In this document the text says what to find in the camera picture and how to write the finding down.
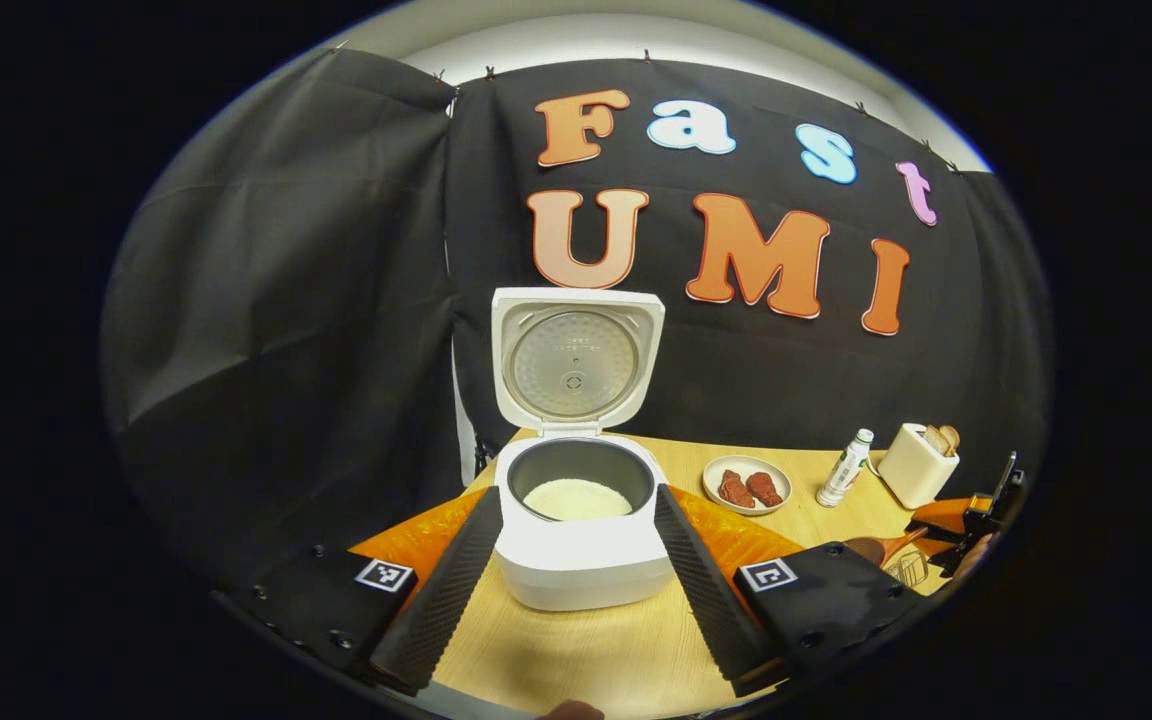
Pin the small white green-label bottle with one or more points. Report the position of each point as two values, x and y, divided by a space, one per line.
844 470

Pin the round white plate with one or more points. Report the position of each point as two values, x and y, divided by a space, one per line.
748 512

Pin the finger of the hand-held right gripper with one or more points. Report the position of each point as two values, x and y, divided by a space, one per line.
941 515
939 548

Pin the toasted bread slice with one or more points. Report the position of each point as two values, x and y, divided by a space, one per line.
951 436
935 439

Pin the black backdrop cloth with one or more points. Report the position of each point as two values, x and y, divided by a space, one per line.
266 300

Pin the cream toaster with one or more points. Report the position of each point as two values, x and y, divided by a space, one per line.
911 470

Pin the white rice cooker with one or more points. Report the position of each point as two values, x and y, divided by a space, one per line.
581 560

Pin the brown wooden spoon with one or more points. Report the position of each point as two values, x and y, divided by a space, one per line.
871 550

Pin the white rice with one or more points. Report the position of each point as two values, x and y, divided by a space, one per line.
576 500

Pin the red meat piece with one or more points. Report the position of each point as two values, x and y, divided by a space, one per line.
735 489
765 489

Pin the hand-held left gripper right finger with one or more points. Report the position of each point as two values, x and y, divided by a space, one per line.
701 590

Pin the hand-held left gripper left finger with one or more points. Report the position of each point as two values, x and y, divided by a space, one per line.
451 600

